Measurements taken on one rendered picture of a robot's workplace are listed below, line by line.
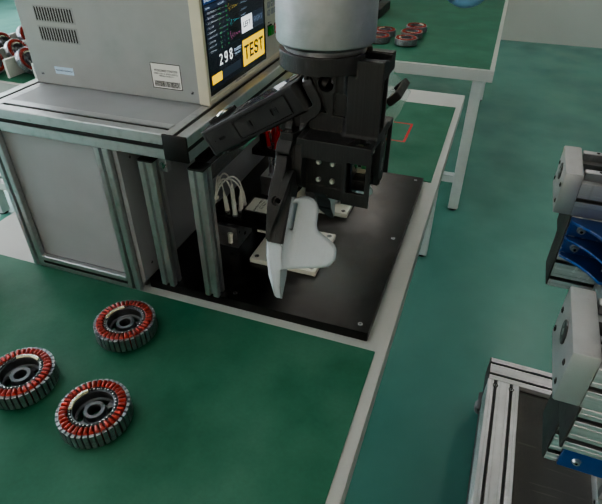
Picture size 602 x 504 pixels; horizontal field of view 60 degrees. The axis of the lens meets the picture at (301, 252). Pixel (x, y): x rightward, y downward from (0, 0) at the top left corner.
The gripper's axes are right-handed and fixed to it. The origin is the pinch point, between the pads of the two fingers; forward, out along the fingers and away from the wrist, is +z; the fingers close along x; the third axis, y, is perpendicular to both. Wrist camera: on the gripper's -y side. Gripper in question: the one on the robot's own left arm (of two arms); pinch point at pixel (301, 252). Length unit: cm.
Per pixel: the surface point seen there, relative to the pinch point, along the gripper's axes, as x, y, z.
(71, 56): 39, -62, -3
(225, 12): 49, -34, -11
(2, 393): -7, -49, 36
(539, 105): 390, 44, 115
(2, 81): 117, -180, 40
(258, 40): 62, -34, -3
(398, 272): 52, 3, 40
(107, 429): -5.5, -29.4, 37.3
